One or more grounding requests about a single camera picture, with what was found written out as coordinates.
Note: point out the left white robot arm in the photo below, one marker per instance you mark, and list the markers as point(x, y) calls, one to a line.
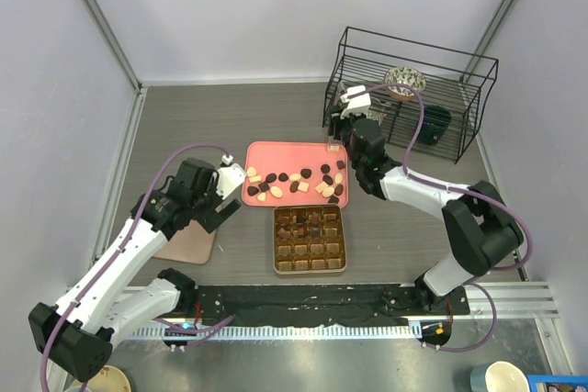
point(81, 329)

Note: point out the metal tongs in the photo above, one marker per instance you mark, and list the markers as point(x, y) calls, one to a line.
point(332, 144)

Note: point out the dark heart chocolate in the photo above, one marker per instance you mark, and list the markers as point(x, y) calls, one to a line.
point(252, 190)

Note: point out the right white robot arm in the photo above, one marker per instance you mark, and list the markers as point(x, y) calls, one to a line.
point(481, 230)

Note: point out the black wire rack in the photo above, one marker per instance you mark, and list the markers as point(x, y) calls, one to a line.
point(426, 96)

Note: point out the dark green mug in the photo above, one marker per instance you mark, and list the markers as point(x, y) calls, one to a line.
point(435, 124)

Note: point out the rose gold tin lid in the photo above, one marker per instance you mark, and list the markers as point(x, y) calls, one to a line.
point(189, 245)

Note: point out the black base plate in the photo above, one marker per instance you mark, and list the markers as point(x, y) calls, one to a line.
point(311, 306)

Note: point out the floral ceramic bowl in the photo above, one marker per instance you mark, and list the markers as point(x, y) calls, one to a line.
point(397, 77)

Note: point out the gold chocolate box with tray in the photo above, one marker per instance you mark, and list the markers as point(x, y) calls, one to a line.
point(308, 240)

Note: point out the beige plate bottom left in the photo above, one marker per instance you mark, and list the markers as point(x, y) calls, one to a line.
point(109, 379)

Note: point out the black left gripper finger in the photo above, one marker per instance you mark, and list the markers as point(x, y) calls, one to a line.
point(213, 220)
point(229, 208)

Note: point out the white oval chocolate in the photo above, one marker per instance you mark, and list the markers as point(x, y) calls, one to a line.
point(276, 191)

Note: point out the brown leaf chocolate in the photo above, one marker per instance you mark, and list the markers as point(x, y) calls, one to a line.
point(294, 186)

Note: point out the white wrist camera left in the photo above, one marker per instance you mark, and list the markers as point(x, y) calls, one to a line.
point(231, 176)

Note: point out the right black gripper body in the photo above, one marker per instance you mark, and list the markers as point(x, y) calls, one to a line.
point(342, 129)

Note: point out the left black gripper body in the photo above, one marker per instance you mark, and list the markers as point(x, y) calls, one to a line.
point(206, 201)

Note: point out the pink plastic tray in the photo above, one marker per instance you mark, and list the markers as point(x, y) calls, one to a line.
point(324, 174)

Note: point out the blue box corner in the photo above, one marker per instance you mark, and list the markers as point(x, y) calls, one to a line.
point(558, 383)

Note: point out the white bowl bottom right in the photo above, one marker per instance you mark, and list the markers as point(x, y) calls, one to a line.
point(499, 376)

